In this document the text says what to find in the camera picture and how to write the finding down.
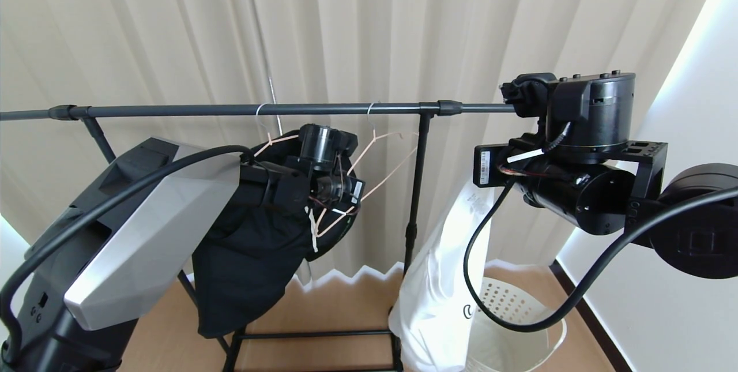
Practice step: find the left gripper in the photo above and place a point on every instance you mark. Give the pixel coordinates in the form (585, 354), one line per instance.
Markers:
(337, 190)

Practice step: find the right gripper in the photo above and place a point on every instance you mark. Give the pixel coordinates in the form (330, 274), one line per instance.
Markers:
(576, 193)

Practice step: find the pink clothes hanger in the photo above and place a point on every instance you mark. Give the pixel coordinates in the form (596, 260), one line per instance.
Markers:
(392, 167)
(277, 141)

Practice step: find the black shorts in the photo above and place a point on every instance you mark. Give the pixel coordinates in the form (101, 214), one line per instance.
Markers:
(248, 268)

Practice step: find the white garment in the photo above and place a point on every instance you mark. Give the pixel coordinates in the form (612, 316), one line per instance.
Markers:
(438, 291)

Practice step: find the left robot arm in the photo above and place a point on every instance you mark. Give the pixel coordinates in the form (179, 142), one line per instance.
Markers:
(144, 233)

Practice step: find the black clothes rack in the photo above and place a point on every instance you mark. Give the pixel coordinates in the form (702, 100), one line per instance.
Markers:
(202, 110)

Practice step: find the white laundry basket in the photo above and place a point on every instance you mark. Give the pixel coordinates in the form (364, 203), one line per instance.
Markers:
(513, 349)

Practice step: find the beige curtain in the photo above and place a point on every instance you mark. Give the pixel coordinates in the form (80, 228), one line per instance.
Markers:
(403, 26)

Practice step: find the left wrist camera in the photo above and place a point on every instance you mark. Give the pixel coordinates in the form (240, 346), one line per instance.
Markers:
(346, 144)

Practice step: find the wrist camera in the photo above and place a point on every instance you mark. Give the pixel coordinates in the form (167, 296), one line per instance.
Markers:
(524, 92)
(346, 144)

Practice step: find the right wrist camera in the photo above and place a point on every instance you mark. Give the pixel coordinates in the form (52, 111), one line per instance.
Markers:
(524, 92)

